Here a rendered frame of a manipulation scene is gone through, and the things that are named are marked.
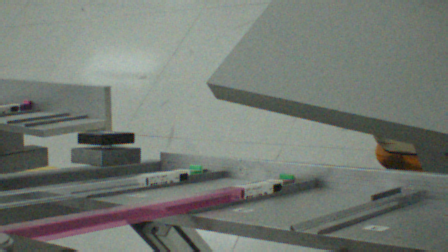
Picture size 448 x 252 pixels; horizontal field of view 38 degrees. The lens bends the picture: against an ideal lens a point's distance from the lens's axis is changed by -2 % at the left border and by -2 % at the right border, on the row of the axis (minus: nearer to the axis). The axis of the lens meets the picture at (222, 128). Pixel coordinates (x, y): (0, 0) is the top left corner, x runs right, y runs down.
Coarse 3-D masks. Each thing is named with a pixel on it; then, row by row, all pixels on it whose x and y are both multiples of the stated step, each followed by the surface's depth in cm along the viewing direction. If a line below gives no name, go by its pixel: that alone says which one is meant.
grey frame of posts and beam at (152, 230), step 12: (144, 228) 83; (156, 228) 83; (168, 228) 81; (180, 228) 83; (192, 228) 85; (156, 240) 83; (168, 240) 81; (180, 240) 83; (192, 240) 85; (204, 240) 87
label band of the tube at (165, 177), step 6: (144, 174) 63; (150, 174) 63; (156, 174) 63; (162, 174) 64; (168, 174) 64; (174, 174) 65; (180, 174) 66; (186, 174) 66; (150, 180) 62; (156, 180) 63; (162, 180) 64; (168, 180) 64; (174, 180) 65; (180, 180) 66
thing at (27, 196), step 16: (128, 176) 61; (144, 176) 62; (0, 192) 50; (16, 192) 50; (32, 192) 51; (48, 192) 53; (64, 192) 54; (80, 192) 55; (96, 192) 57; (0, 208) 49
